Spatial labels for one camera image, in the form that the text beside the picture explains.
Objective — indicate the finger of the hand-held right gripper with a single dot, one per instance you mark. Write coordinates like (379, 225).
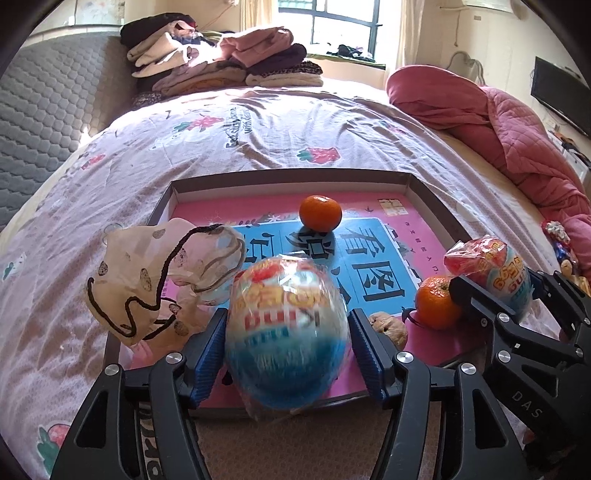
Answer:
(489, 314)
(563, 309)

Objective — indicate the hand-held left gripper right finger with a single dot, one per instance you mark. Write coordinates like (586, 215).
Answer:
(369, 364)

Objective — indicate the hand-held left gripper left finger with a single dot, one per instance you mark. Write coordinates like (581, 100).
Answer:
(207, 364)

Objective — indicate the brown walnut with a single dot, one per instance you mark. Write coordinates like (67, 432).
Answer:
(388, 327)

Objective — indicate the red-topped surprise egg toy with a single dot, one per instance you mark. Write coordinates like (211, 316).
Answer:
(494, 272)

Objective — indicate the orange mandarin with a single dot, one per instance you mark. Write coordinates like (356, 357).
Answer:
(434, 300)
(320, 212)

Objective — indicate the blue surprise egg toy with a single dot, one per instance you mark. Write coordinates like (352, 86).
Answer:
(286, 332)

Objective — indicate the beige spotted hair scrunchie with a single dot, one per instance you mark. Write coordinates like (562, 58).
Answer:
(134, 258)

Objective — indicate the shallow brown cardboard box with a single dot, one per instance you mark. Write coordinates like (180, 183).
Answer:
(429, 194)

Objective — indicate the small colourful toy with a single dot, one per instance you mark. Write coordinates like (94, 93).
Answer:
(556, 235)

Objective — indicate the pink and blue book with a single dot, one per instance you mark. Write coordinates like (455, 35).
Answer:
(369, 258)

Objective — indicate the white plastic storage drawers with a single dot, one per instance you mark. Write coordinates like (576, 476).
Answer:
(575, 157)

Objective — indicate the pink quilted blanket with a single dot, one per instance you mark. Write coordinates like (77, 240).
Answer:
(508, 129)

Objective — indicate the black flat television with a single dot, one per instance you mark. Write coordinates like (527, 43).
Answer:
(563, 97)

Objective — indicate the beige curtain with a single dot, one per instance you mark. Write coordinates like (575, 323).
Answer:
(410, 32)

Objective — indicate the grey quilted headboard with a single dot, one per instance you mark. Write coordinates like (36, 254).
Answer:
(46, 115)

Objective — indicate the dark clothes on windowsill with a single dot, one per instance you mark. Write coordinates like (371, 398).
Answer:
(348, 50)

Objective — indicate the pile of folded clothes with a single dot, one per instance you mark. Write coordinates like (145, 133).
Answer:
(221, 60)

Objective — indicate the dark framed window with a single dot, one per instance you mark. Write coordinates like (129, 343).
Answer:
(341, 23)

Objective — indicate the white wardrobe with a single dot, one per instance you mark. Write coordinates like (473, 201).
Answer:
(78, 16)

